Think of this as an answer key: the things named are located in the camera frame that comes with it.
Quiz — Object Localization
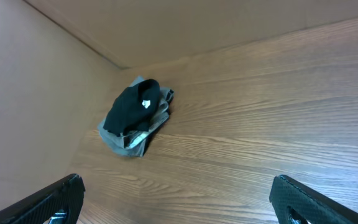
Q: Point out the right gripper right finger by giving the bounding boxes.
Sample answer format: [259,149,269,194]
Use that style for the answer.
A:
[269,175,358,224]

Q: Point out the black polo shirt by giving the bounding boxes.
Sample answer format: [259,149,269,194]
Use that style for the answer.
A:
[103,79,160,136]

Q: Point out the folded grey trousers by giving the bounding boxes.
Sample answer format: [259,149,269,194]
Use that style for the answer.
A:
[98,76,174,157]

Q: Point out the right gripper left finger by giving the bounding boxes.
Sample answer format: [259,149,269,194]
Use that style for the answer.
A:
[0,174,85,224]

